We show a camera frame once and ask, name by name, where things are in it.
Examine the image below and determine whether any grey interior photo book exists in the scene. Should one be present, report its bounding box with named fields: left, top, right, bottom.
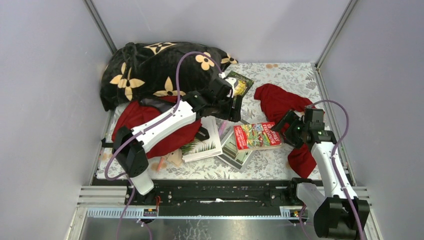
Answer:
left=217, top=130, right=256, bottom=172

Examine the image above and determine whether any red treehouse book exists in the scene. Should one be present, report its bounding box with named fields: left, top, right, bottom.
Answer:
left=233, top=122, right=283, bottom=152

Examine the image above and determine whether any red cloth garment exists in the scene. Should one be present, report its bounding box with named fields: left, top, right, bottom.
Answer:
left=254, top=83, right=317, bottom=179

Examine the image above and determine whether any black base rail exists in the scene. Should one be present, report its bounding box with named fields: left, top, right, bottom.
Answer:
left=125, top=179, right=304, bottom=217

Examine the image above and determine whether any white palm leaf book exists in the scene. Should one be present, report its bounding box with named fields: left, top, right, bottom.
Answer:
left=180, top=116, right=223, bottom=163

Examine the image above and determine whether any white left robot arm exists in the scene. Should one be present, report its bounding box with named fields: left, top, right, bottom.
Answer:
left=112, top=76, right=244, bottom=206

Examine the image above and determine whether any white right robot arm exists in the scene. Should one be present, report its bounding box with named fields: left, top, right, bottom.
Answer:
left=272, top=108, right=370, bottom=240

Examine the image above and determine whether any orange pen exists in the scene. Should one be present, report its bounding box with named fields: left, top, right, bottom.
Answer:
left=156, top=157, right=165, bottom=172

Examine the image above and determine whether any red student backpack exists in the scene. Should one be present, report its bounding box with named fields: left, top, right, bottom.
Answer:
left=111, top=96, right=206, bottom=160

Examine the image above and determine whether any dark green gold book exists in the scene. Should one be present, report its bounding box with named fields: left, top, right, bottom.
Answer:
left=225, top=71, right=255, bottom=97

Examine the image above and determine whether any pink eraser stick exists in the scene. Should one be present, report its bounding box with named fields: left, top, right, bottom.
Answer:
left=218, top=120, right=228, bottom=136

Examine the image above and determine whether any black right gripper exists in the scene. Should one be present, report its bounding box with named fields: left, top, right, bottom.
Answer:
left=269, top=110, right=309, bottom=151

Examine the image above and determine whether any black floral blanket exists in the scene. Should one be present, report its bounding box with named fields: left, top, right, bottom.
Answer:
left=99, top=41, right=238, bottom=112

